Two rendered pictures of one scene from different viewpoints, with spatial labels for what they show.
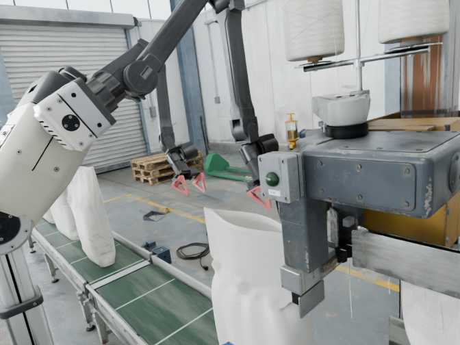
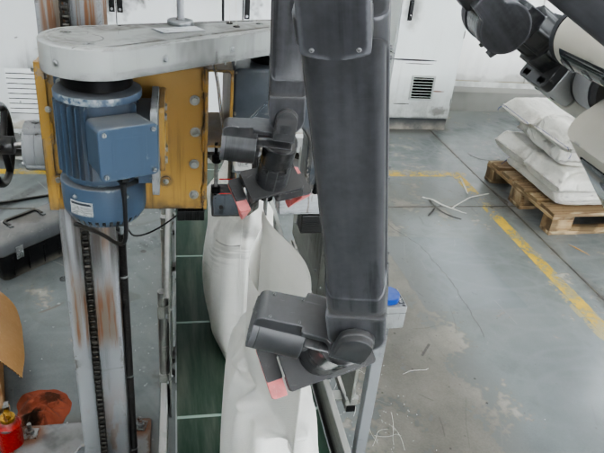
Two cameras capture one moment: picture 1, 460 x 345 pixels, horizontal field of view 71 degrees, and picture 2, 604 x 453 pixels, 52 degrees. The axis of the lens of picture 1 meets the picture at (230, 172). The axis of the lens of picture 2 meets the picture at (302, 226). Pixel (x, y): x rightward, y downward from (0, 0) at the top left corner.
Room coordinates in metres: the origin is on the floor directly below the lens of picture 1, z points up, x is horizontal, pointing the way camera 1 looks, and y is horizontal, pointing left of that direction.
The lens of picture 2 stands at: (1.84, 0.42, 1.66)
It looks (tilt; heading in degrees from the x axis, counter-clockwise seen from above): 28 degrees down; 207
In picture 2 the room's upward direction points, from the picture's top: 6 degrees clockwise
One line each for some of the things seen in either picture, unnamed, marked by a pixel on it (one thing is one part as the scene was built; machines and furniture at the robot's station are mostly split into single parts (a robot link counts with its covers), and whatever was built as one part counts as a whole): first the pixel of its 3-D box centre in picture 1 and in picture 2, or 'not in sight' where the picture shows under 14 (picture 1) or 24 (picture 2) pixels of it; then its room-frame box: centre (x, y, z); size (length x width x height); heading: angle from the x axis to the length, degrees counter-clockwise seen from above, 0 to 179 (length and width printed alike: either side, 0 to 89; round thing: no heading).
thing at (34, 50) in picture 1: (70, 103); not in sight; (7.49, 3.34, 1.70); 3.39 x 0.11 x 3.40; 130
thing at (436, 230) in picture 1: (415, 172); (127, 122); (0.88, -0.52, 1.18); 0.34 x 0.25 x 0.31; 130
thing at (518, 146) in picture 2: not in sight; (552, 146); (-2.39, 0.04, 0.32); 0.67 x 0.42 x 0.14; 134
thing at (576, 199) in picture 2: not in sight; (557, 176); (-2.20, 0.14, 0.20); 0.66 x 0.44 x 0.12; 40
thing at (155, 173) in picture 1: (168, 165); not in sight; (6.58, 1.24, 0.22); 1.21 x 0.84 x 0.14; 130
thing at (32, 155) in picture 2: not in sight; (37, 144); (1.02, -0.65, 1.14); 0.11 x 0.06 x 0.11; 40
